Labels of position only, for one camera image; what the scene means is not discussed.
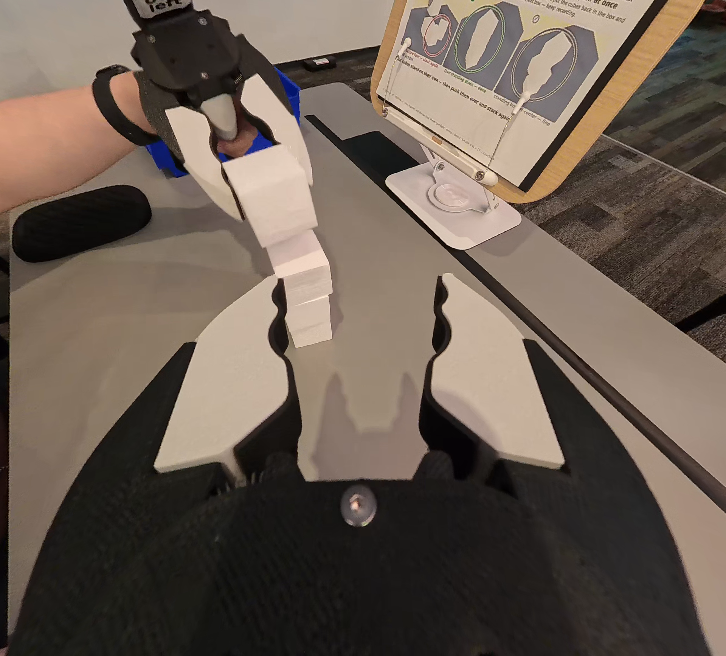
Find blue plastic bin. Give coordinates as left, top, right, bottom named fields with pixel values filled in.
left=144, top=66, right=303, bottom=179

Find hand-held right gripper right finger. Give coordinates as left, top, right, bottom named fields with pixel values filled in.
left=420, top=273, right=566, bottom=483

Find person's left hand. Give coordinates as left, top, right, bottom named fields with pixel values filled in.
left=218, top=114, right=257, bottom=159

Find white foam cube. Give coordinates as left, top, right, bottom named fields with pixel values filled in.
left=220, top=143, right=319, bottom=249
left=266, top=229, right=332, bottom=280
left=286, top=295, right=334, bottom=349
left=281, top=270, right=334, bottom=309

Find black wristband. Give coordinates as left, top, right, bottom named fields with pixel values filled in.
left=92, top=64, right=161, bottom=148

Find person's left forearm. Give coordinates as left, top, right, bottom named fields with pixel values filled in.
left=0, top=74, right=155, bottom=214

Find printed instruction sheet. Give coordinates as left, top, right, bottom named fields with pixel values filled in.
left=375, top=0, right=721, bottom=193

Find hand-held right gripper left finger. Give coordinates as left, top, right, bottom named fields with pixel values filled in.
left=153, top=277, right=301, bottom=483

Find black wrist rest pad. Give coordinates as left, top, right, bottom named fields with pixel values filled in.
left=11, top=184, right=153, bottom=264

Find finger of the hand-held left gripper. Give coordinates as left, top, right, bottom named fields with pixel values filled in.
left=165, top=106, right=246, bottom=223
left=240, top=74, right=314, bottom=189

